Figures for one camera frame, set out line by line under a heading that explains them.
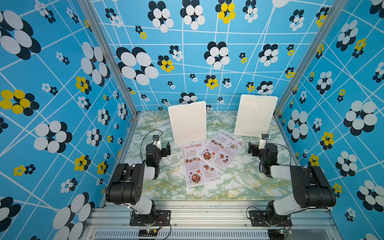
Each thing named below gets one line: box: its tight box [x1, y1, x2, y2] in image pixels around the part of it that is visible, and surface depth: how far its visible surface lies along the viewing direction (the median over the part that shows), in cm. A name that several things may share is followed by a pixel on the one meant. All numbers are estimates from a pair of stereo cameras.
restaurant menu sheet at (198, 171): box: [181, 140, 221, 188], surface depth 93 cm
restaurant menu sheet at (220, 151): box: [196, 128, 245, 175], surface depth 101 cm
